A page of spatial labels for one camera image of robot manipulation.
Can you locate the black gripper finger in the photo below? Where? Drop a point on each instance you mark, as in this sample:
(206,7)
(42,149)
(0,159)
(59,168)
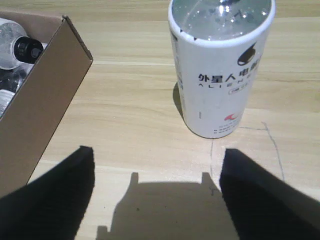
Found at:
(265,202)
(50,200)

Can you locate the white bottle black cap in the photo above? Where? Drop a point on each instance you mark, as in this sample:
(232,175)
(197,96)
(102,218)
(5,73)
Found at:
(217,75)
(22,47)

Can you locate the brown cardboard box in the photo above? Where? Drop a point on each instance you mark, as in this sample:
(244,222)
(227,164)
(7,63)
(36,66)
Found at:
(47,100)

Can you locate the lying white bottle black cap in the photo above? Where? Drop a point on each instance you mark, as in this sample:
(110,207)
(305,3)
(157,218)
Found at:
(22,47)

